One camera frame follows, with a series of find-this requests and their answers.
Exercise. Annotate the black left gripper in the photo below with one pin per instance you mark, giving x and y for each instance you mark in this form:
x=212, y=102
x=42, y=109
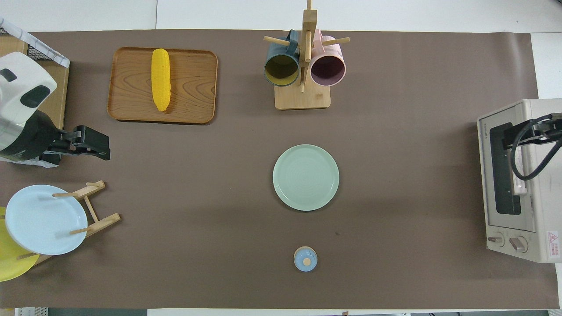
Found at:
x=94, y=142

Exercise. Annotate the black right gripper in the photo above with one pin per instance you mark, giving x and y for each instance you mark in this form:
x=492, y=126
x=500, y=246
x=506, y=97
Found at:
x=518, y=135

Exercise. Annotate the beige toaster oven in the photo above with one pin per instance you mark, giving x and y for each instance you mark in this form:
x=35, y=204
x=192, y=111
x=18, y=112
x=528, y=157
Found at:
x=542, y=210

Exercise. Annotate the yellow corn cob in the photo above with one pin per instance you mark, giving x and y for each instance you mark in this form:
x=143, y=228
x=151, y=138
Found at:
x=160, y=79

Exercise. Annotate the pale green plate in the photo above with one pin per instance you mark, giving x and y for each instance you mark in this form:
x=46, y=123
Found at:
x=305, y=177

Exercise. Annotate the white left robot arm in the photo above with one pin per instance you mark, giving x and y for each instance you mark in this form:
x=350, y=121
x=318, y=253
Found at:
x=17, y=96

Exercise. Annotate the beige oven knob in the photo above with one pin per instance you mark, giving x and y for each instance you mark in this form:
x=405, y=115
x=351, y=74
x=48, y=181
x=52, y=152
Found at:
x=519, y=244
x=495, y=239

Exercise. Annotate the wooden shelf box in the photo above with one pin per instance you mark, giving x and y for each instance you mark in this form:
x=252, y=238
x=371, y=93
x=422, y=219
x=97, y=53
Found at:
x=59, y=101

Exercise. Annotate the white plastic sheet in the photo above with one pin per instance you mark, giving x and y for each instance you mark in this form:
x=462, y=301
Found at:
x=35, y=162

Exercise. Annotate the wooden plate rack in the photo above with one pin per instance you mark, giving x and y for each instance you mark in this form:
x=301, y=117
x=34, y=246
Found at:
x=105, y=220

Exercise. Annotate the light blue plate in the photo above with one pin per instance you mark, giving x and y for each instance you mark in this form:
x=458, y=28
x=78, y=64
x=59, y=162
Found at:
x=44, y=221

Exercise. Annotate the white marbled sheet strip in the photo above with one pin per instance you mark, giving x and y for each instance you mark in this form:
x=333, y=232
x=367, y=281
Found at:
x=44, y=48

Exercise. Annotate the wooden serving tray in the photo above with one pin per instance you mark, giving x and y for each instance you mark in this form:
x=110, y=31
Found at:
x=193, y=87

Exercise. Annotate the red warning sticker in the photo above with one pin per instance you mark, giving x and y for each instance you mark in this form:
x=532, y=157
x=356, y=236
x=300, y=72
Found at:
x=553, y=243

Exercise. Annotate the brown table cover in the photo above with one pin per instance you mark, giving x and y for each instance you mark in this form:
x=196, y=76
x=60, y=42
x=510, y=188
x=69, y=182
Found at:
x=197, y=219

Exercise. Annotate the yellow plate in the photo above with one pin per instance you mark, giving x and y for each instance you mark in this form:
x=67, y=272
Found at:
x=11, y=267

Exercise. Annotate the white slotted crate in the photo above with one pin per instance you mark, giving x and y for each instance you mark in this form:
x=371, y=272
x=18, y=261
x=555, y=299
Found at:
x=30, y=312

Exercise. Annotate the dark blue mug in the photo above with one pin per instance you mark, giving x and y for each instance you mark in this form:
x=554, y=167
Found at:
x=281, y=70

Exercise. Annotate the pink mug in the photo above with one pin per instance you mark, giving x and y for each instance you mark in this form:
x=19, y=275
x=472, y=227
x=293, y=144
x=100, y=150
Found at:
x=327, y=70

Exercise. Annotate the wooden mug tree stand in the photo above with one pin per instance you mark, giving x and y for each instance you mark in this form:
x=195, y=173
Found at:
x=303, y=98

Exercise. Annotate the small blue lid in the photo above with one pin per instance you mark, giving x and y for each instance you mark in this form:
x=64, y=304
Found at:
x=305, y=259

